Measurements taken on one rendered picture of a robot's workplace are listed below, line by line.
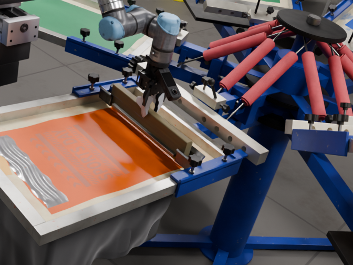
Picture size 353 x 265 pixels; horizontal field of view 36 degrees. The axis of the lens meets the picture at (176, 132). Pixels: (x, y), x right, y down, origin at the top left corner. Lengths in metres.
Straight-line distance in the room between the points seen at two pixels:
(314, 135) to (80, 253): 0.81
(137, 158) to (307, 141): 0.55
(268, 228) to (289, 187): 0.51
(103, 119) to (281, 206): 1.81
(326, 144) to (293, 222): 1.81
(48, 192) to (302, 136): 0.81
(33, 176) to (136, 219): 0.38
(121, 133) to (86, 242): 0.43
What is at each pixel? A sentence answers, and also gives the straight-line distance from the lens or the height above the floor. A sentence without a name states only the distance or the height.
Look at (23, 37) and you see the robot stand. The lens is 2.04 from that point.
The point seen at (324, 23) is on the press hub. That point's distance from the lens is 2.50.
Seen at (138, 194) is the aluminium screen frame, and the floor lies 0.99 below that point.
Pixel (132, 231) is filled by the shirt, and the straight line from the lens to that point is 1.85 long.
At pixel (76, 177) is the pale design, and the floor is 0.96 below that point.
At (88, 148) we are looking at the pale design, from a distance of 1.83.
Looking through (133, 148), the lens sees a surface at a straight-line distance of 1.88.
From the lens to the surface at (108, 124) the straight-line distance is 1.98.
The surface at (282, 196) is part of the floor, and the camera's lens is 3.64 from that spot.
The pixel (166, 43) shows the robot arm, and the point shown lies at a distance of 1.77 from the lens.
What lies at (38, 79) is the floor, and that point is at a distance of 4.20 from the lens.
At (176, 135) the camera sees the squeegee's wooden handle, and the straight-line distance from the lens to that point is 1.81.
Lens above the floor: 1.99
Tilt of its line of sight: 31 degrees down
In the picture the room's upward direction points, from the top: 16 degrees clockwise
